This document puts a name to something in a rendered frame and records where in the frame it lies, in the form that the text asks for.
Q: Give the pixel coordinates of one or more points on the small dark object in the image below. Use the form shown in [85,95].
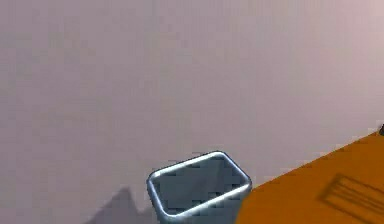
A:
[382,129]

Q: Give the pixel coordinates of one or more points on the orange wooden table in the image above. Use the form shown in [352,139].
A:
[310,186]

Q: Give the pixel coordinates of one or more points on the blue-grey metal trash can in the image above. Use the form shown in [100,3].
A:
[200,186]

